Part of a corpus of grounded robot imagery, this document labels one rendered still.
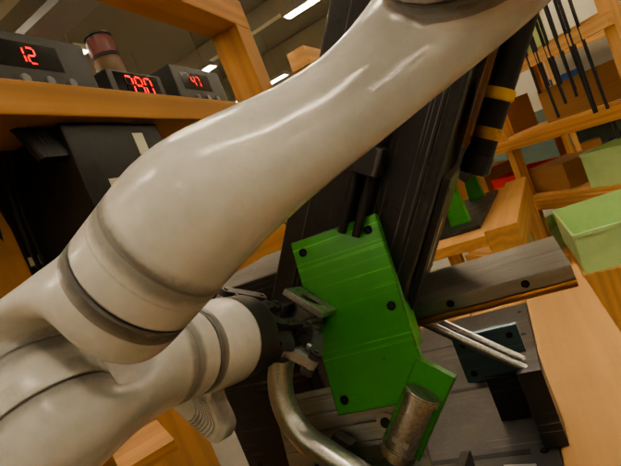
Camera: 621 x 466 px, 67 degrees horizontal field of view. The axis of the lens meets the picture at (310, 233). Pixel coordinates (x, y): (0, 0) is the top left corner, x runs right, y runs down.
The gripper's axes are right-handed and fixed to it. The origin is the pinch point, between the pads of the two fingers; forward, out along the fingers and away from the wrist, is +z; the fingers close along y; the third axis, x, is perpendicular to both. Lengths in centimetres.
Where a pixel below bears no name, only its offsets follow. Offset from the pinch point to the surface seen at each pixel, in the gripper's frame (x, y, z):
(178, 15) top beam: -33, 78, 39
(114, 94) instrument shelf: -13.4, 33.6, -6.0
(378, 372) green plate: 1.0, -10.3, 2.8
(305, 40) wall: -203, 564, 811
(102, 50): -17, 60, 10
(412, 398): -0.1, -15.0, -1.0
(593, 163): -80, -21, 278
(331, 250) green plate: -8.3, 1.2, 2.9
